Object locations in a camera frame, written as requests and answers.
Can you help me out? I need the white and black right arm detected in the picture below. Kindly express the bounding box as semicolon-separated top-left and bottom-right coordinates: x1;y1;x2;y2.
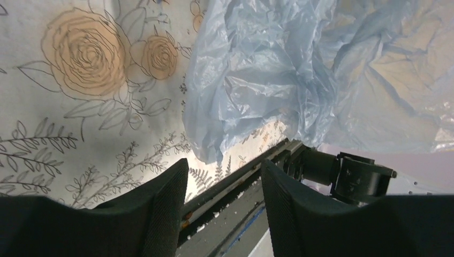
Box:
277;144;453;206

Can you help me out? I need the light blue plastic trash bag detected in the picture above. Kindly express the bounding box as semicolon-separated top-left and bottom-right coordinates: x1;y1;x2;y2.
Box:
183;1;453;163

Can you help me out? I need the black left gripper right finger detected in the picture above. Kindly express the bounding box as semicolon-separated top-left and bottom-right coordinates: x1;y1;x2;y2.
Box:
261;160;453;256

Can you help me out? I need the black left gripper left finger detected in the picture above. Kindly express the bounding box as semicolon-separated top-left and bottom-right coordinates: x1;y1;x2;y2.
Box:
1;158;189;256

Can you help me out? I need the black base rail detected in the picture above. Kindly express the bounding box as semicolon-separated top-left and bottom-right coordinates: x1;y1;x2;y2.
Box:
177;140;304;256

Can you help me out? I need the floral patterned table cloth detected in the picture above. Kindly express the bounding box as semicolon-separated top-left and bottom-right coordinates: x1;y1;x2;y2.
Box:
1;1;284;208

